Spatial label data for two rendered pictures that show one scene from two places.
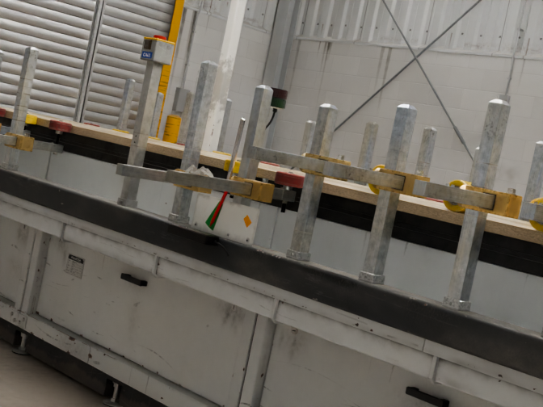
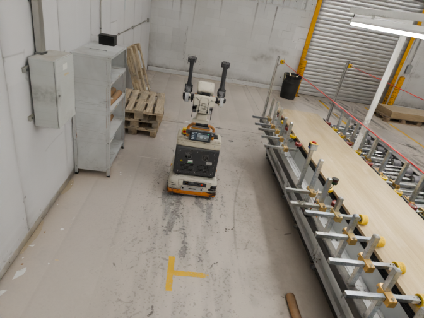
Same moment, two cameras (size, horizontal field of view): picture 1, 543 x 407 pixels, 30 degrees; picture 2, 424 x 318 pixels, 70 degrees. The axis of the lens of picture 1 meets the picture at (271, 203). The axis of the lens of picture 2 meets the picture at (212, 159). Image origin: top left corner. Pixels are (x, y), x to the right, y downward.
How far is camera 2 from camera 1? 146 cm
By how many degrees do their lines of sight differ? 43
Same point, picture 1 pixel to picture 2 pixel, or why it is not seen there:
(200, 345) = not seen: hidden behind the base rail
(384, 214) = (342, 243)
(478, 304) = (371, 277)
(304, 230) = (326, 229)
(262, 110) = (327, 185)
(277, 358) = not seen: hidden behind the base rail
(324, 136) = (337, 206)
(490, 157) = (368, 251)
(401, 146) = (351, 226)
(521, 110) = not seen: outside the picture
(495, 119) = (372, 241)
